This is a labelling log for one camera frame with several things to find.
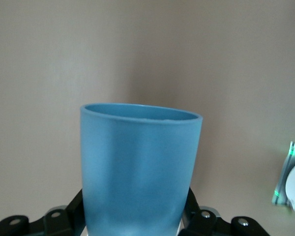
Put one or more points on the blue plastic cup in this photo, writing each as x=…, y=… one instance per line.
x=137, y=172

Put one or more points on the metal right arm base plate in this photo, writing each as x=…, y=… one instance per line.
x=282, y=182

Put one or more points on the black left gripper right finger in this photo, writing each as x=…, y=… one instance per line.
x=206, y=225

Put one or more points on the brown table cover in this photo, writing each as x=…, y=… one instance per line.
x=64, y=73

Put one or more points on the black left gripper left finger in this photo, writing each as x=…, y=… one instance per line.
x=64, y=223

